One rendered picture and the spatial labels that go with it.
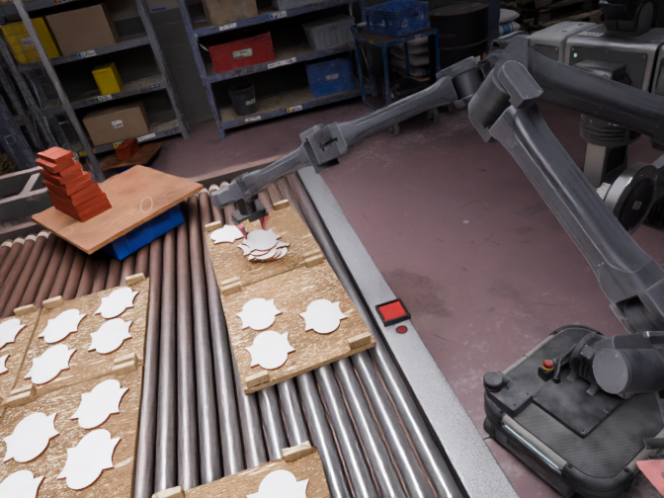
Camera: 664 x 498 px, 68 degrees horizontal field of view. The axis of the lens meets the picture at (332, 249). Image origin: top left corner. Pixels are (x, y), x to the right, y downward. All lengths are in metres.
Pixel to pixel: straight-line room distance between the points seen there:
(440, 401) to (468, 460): 0.15
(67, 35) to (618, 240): 5.47
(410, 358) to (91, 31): 5.02
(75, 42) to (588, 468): 5.40
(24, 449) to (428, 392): 0.94
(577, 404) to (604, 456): 0.19
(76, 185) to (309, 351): 1.15
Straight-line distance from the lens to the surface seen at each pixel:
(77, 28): 5.78
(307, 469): 1.09
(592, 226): 0.76
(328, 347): 1.29
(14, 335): 1.81
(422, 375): 1.22
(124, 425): 1.33
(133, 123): 5.96
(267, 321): 1.39
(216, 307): 1.55
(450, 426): 1.14
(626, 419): 2.08
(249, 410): 1.24
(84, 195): 2.06
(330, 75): 5.78
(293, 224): 1.80
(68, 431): 1.40
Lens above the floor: 1.85
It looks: 34 degrees down
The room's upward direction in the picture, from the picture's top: 11 degrees counter-clockwise
